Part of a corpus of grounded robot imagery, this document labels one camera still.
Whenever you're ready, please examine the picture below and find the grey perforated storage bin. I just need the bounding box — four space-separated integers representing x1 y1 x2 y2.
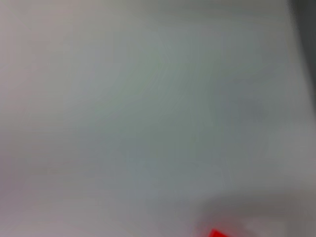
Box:
286 0 316 82

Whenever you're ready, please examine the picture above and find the small red cube brick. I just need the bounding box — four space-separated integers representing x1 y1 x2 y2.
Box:
207 228 229 237

